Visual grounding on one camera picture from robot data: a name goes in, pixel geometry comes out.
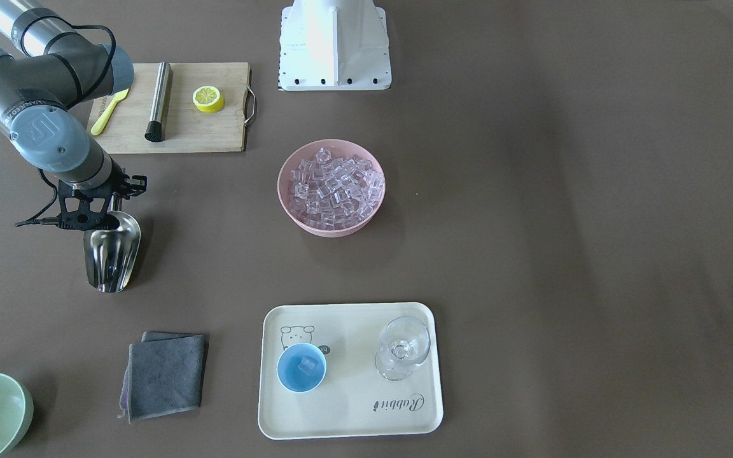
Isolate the steel muddler black tip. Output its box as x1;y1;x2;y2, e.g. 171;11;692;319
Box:
144;62;172;142

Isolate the pink bowl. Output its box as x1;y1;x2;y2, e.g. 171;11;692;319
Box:
277;139;387;238

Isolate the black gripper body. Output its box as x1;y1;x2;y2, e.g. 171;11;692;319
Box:
56;174;148;231

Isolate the yellow plastic knife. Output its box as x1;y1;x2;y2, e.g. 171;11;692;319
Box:
90;88;130;136

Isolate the clear wine glass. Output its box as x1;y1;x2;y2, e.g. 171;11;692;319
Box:
375;316;431;382

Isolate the steel ice scoop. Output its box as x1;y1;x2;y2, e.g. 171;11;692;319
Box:
83;195;141;293

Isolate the ice cube in cup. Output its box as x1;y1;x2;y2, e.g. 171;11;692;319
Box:
297;356;322;377

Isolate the yellow lemon half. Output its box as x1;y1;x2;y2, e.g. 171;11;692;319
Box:
192;86;225;113

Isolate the grey folded cloth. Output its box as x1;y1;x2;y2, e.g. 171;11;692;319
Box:
118;331;207;423

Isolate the bamboo cutting board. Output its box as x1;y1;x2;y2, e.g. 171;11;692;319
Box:
94;62;256;156

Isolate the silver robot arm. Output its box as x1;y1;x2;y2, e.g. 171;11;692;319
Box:
0;1;146;231

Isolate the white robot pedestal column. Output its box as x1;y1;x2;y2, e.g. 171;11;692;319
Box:
277;1;393;91

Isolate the light blue cup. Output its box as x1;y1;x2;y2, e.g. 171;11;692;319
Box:
276;343;328;393

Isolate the cream serving tray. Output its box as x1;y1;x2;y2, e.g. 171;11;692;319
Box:
257;302;444;440

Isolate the clear ice cubes pile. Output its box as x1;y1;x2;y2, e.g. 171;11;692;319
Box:
287;147;384;231

